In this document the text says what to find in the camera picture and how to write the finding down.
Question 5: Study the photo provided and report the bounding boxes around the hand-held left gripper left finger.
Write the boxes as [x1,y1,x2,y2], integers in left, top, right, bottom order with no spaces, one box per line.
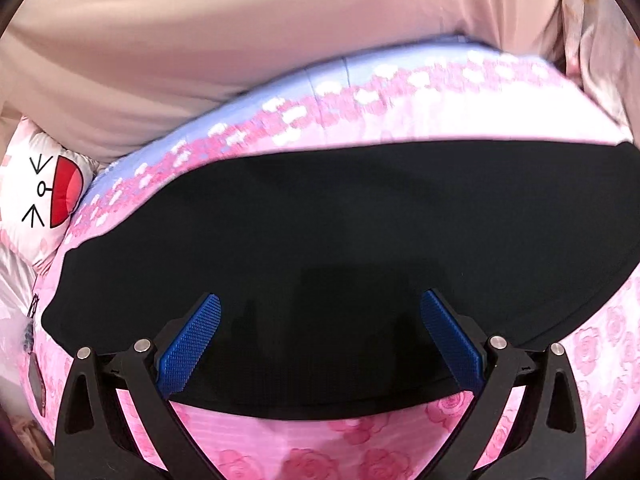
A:
[54,292,223,480]

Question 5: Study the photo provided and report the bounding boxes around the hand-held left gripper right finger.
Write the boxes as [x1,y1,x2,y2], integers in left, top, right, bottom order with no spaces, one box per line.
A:
[420,287,587,480]

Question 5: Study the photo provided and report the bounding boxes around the black pants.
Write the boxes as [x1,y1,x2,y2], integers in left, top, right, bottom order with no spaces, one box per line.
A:
[41,139,640,421]

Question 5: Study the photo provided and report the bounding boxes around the dark flat object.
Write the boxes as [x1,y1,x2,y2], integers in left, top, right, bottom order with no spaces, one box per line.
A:
[27,355,49,418]

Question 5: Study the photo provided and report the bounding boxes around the cat face pillow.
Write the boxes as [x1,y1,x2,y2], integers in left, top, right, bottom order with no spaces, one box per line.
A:
[0,115,98,266]

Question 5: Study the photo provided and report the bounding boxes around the pink floral bedsheet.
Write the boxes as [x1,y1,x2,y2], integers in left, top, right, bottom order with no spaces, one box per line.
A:
[25,35,632,480]

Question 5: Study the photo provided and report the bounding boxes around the beige cloth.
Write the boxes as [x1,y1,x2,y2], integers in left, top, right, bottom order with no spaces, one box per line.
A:
[0,0,571,161]

